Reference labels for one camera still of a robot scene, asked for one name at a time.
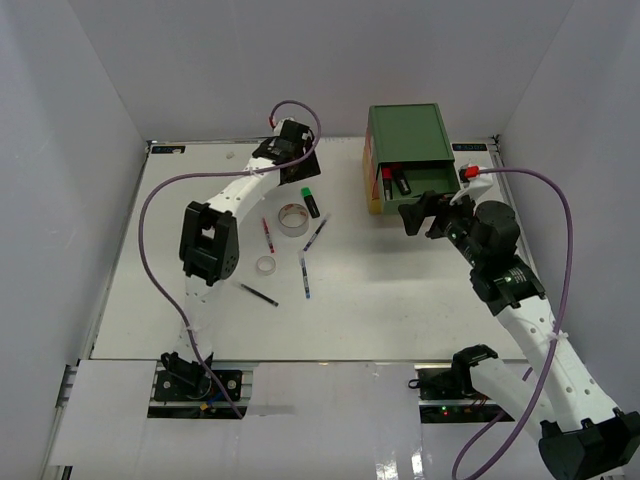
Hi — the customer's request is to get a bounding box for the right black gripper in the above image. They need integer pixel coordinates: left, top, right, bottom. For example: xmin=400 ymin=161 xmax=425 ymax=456
xmin=398 ymin=188 xmax=484 ymax=268

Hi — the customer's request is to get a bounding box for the orange highlighter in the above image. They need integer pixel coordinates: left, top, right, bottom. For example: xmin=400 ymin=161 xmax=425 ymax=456
xmin=391 ymin=163 xmax=412 ymax=196

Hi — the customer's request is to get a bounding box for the green drawer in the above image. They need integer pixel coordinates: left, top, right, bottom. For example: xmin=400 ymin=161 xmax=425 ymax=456
xmin=376 ymin=160 xmax=459 ymax=215

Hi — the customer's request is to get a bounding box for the pink highlighter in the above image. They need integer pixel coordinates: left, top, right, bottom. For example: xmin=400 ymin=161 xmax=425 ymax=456
xmin=381 ymin=167 xmax=393 ymax=201

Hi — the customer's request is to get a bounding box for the green highlighter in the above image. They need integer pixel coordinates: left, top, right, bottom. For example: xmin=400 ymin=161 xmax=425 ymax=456
xmin=301 ymin=187 xmax=320 ymax=219

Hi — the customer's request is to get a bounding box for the purple pen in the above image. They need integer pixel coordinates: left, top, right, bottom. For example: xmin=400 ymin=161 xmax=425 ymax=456
xmin=302 ymin=213 xmax=331 ymax=252

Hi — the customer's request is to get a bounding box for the red pen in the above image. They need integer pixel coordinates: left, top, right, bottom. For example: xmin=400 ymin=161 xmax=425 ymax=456
xmin=261 ymin=217 xmax=275 ymax=254

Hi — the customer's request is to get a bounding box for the blue pen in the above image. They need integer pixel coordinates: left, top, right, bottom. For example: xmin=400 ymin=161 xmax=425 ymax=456
xmin=298 ymin=250 xmax=311 ymax=299

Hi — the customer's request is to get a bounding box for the black pen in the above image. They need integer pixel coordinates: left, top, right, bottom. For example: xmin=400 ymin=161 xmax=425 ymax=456
xmin=239 ymin=283 xmax=279 ymax=308

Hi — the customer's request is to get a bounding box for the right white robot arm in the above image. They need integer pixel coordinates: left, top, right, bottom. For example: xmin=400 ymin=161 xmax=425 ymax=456
xmin=398 ymin=192 xmax=639 ymax=479

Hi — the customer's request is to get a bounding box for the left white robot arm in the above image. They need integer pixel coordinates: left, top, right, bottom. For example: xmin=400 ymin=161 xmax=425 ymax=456
xmin=161 ymin=118 xmax=320 ymax=399

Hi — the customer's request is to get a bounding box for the green drawer cabinet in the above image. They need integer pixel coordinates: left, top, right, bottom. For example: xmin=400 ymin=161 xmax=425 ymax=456
xmin=362 ymin=103 xmax=455 ymax=215

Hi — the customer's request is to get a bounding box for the large tape roll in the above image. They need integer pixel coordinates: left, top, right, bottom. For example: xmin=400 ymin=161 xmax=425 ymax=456
xmin=277 ymin=203 xmax=309 ymax=238

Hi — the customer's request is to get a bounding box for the small clear tape roll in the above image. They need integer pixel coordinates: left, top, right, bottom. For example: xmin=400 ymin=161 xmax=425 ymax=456
xmin=256 ymin=256 xmax=277 ymax=276

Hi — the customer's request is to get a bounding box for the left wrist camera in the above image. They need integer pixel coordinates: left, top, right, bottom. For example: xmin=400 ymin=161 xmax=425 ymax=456
xmin=273 ymin=117 xmax=313 ymax=146

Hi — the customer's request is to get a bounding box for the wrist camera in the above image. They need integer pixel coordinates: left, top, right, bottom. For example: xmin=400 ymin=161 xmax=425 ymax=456
xmin=449 ymin=163 xmax=494 ymax=206
xmin=273 ymin=117 xmax=313 ymax=146

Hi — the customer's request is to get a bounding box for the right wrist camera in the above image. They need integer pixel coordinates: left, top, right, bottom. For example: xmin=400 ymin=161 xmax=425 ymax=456
xmin=449 ymin=163 xmax=494 ymax=206

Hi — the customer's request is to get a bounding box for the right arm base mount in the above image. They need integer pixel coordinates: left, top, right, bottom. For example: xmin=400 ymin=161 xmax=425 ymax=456
xmin=407 ymin=367 xmax=512 ymax=424

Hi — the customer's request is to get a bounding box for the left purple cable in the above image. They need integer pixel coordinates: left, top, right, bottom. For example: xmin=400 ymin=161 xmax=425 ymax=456
xmin=138 ymin=100 xmax=322 ymax=419

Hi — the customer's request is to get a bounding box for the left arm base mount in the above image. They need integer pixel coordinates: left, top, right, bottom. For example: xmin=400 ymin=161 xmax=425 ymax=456
xmin=147 ymin=369 xmax=251 ymax=420

